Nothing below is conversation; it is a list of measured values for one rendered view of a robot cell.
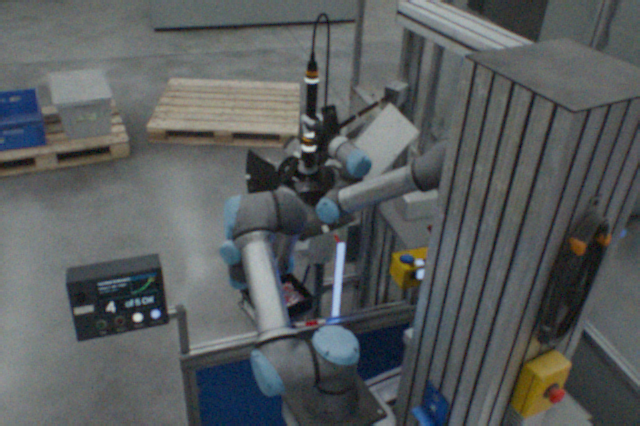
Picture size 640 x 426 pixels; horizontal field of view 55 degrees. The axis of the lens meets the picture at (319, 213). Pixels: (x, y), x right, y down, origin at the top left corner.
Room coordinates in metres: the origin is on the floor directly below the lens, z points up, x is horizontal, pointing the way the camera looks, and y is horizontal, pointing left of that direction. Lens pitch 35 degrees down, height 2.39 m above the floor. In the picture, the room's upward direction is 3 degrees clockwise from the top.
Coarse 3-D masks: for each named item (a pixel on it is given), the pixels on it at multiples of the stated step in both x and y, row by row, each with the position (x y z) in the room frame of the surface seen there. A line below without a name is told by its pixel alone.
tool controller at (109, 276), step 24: (96, 264) 1.36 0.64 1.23; (120, 264) 1.36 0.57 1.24; (144, 264) 1.35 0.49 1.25; (72, 288) 1.25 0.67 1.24; (96, 288) 1.26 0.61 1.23; (120, 288) 1.28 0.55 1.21; (144, 288) 1.30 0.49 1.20; (72, 312) 1.22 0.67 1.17; (96, 312) 1.24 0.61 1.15; (144, 312) 1.28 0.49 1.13; (168, 312) 1.30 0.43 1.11; (96, 336) 1.22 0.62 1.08
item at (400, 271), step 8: (424, 248) 1.73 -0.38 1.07; (392, 256) 1.69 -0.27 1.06; (400, 256) 1.68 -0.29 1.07; (416, 256) 1.68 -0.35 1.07; (424, 256) 1.69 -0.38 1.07; (392, 264) 1.68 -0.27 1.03; (400, 264) 1.64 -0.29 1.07; (408, 264) 1.64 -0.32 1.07; (416, 264) 1.64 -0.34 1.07; (424, 264) 1.64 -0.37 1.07; (392, 272) 1.68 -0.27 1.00; (400, 272) 1.63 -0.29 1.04; (408, 272) 1.61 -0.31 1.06; (416, 272) 1.62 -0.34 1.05; (400, 280) 1.62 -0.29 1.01; (408, 280) 1.61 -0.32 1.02; (416, 280) 1.62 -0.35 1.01; (400, 288) 1.61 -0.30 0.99
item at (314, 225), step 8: (304, 192) 1.87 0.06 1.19; (312, 192) 1.87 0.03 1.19; (320, 192) 1.88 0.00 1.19; (304, 200) 1.82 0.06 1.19; (312, 200) 1.82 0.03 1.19; (312, 208) 1.78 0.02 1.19; (312, 216) 1.74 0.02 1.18; (344, 216) 1.74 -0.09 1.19; (352, 216) 1.73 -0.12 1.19; (312, 224) 1.70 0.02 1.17; (320, 224) 1.70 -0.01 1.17; (328, 224) 1.70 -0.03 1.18; (336, 224) 1.70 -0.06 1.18; (344, 224) 1.69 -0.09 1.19; (304, 232) 1.67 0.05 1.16; (312, 232) 1.67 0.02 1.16; (320, 232) 1.67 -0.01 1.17
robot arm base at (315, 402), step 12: (312, 396) 1.04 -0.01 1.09; (324, 396) 1.03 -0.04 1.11; (336, 396) 1.03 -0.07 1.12; (348, 396) 1.04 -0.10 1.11; (312, 408) 1.03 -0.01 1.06; (324, 408) 1.03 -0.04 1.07; (336, 408) 1.02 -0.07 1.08; (348, 408) 1.03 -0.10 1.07; (324, 420) 1.01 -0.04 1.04; (336, 420) 1.01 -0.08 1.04
